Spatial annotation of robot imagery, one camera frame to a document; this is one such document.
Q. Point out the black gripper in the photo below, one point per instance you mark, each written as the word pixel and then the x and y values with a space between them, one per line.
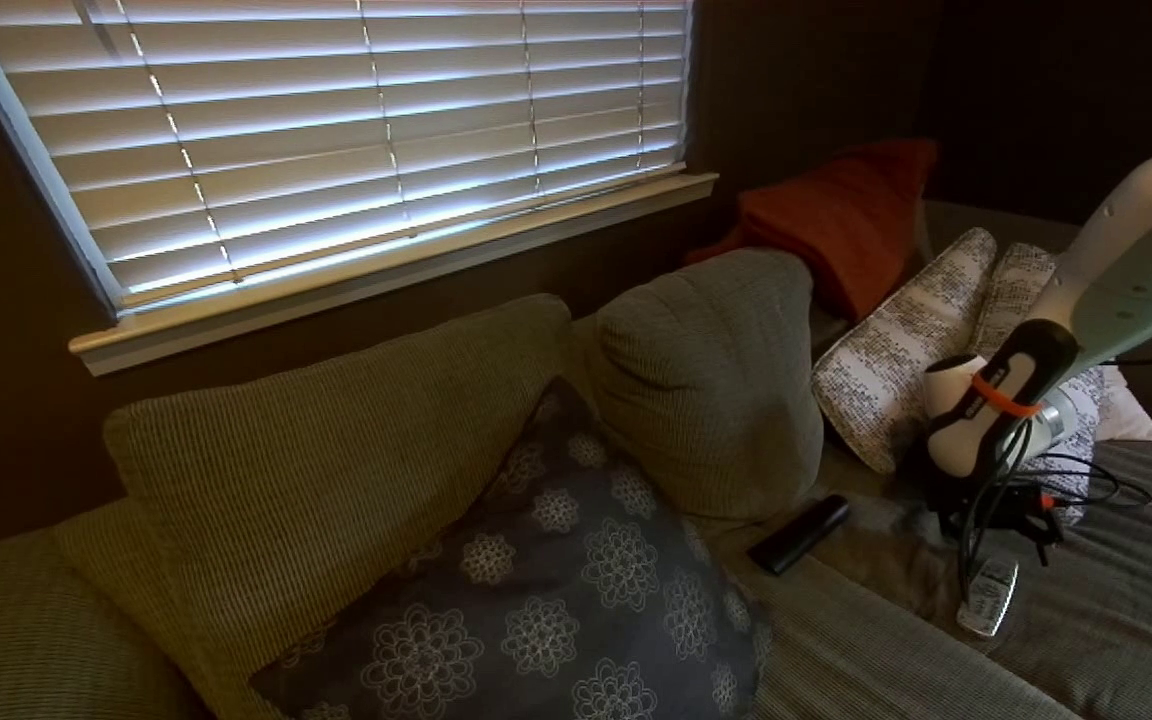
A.
pixel 998 513

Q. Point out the silver remote control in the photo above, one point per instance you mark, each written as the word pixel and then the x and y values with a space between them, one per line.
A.
pixel 989 607

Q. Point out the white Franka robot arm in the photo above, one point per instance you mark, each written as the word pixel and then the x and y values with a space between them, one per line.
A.
pixel 1121 281

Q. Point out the grey-green fabric sofa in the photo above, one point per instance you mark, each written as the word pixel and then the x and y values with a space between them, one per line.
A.
pixel 868 642

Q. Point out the black remote control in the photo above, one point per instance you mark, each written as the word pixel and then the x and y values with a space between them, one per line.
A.
pixel 803 538

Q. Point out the plain cream pillow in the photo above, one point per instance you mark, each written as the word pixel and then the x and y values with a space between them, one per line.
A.
pixel 1126 406

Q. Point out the grey-green sofa back cushion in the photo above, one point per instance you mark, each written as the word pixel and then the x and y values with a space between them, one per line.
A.
pixel 696 385

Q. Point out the red pillow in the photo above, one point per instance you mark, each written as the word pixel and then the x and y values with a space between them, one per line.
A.
pixel 843 221

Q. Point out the dark floral pattern pillow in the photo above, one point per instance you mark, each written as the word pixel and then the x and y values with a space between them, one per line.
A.
pixel 561 584

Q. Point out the large olive sofa back cushion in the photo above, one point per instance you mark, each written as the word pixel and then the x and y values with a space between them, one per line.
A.
pixel 322 464

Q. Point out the white window sill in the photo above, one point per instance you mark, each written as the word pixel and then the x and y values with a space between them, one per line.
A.
pixel 379 275

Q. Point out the white window blinds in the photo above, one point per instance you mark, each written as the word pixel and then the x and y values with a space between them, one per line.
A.
pixel 360 121

